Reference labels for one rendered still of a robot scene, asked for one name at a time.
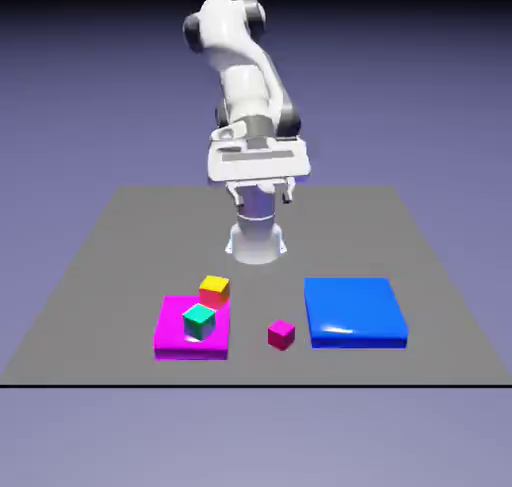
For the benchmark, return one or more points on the small crimson cube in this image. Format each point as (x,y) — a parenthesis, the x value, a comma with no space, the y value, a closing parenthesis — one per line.
(281,334)

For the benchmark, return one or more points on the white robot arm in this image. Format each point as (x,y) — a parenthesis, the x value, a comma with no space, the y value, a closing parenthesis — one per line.
(240,91)

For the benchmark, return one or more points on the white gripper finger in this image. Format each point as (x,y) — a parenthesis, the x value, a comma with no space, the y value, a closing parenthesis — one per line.
(236,194)
(288,191)

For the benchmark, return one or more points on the large blue box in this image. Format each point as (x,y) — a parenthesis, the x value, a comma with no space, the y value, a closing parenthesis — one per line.
(352,311)

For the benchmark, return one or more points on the small yellow cube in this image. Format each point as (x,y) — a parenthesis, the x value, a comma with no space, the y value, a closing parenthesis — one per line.
(214,291)

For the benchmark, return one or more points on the large magenta box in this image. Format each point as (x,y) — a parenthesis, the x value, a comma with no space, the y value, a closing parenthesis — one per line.
(176,335)

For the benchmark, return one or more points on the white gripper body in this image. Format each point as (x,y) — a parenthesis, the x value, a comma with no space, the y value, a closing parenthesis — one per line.
(258,167)

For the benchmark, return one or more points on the small teal cube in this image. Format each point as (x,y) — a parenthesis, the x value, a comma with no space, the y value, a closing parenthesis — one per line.
(199,321)

